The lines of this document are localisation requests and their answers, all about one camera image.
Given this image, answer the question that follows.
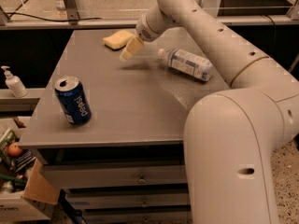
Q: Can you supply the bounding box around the grey drawer cabinet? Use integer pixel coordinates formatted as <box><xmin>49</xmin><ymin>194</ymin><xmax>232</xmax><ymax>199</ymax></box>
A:
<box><xmin>18</xmin><ymin>26</ymin><xmax>232</xmax><ymax>224</ymax></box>

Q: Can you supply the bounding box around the top grey drawer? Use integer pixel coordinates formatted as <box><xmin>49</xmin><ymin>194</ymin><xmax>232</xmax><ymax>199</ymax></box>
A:
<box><xmin>40</xmin><ymin>163</ymin><xmax>187</xmax><ymax>189</ymax></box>

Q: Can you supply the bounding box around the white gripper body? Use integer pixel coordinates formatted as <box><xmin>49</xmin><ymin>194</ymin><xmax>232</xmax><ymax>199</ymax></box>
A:
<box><xmin>135</xmin><ymin>7</ymin><xmax>175</xmax><ymax>42</ymax></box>

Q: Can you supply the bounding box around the blue pepsi can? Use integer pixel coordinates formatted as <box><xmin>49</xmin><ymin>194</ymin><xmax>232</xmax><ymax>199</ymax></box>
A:
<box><xmin>54</xmin><ymin>76</ymin><xmax>92</xmax><ymax>125</ymax></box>

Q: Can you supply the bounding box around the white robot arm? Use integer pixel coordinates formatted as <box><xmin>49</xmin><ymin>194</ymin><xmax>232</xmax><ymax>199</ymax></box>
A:
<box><xmin>121</xmin><ymin>0</ymin><xmax>299</xmax><ymax>224</ymax></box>

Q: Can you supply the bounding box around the yellow sponge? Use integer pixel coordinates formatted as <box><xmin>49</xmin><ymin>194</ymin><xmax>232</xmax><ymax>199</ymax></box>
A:
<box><xmin>103</xmin><ymin>30</ymin><xmax>134</xmax><ymax>50</ymax></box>

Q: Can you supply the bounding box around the white pump dispenser bottle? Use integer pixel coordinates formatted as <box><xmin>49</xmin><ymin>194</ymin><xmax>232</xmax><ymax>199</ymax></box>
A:
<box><xmin>1</xmin><ymin>65</ymin><xmax>27</xmax><ymax>98</ymax></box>

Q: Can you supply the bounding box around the bottom grey drawer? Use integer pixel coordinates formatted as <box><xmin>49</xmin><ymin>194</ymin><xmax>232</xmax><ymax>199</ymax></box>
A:
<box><xmin>83</xmin><ymin>206</ymin><xmax>192</xmax><ymax>224</ymax></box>

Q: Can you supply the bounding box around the metal frame rail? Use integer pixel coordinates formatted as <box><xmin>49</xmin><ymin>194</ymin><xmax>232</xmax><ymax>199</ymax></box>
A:
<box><xmin>0</xmin><ymin>15</ymin><xmax>299</xmax><ymax>30</ymax></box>

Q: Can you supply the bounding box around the orange fruit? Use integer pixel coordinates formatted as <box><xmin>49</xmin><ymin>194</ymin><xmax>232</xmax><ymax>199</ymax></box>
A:
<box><xmin>8</xmin><ymin>142</ymin><xmax>23</xmax><ymax>157</ymax></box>

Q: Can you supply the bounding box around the middle grey drawer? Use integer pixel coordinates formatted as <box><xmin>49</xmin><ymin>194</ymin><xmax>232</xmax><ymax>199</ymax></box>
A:
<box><xmin>66</xmin><ymin>189</ymin><xmax>190</xmax><ymax>210</ymax></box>

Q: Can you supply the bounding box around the clear plastic water bottle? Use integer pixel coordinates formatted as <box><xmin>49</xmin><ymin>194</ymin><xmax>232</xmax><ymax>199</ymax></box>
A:
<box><xmin>158</xmin><ymin>49</ymin><xmax>213</xmax><ymax>82</ymax></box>

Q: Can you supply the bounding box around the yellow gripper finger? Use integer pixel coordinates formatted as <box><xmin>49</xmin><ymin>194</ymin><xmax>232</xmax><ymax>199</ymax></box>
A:
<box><xmin>120</xmin><ymin>36</ymin><xmax>144</xmax><ymax>62</ymax></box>

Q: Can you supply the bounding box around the grey drawer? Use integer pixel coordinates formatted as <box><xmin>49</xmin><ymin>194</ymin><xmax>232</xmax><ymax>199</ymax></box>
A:
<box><xmin>40</xmin><ymin>163</ymin><xmax>187</xmax><ymax>189</ymax></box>
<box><xmin>83</xmin><ymin>206</ymin><xmax>192</xmax><ymax>224</ymax></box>
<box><xmin>66</xmin><ymin>189</ymin><xmax>190</xmax><ymax>210</ymax></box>

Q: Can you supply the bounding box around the brown cardboard box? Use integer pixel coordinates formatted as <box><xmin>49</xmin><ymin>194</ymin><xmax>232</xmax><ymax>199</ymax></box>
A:
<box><xmin>22</xmin><ymin>160</ymin><xmax>60</xmax><ymax>205</ymax></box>

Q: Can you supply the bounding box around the black cable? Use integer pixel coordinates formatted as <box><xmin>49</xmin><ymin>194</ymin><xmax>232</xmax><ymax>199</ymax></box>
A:
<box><xmin>4</xmin><ymin>0</ymin><xmax>102</xmax><ymax>22</ymax></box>

